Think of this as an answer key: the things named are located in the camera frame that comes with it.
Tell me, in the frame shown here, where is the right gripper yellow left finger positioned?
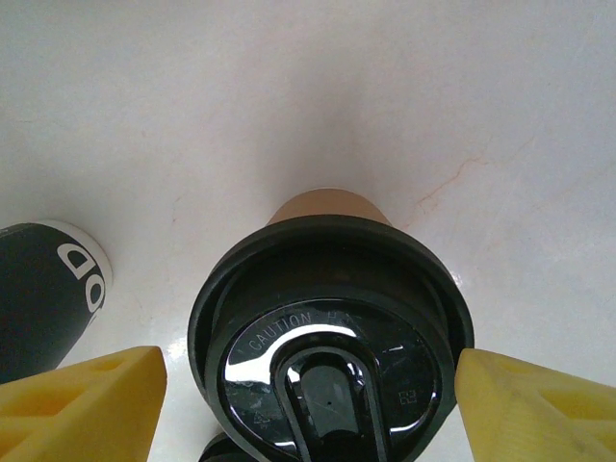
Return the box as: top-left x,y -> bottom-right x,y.
0,345 -> 168,462

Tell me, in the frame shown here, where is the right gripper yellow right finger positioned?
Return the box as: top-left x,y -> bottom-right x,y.
454,348 -> 616,462

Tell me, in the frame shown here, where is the black plastic cup lid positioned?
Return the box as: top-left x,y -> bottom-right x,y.
186,215 -> 476,462

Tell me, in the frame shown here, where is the brown paper coffee cup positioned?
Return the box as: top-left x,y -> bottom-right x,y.
266,187 -> 397,237

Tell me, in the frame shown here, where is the black paper cup white lettering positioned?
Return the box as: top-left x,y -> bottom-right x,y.
0,219 -> 116,386

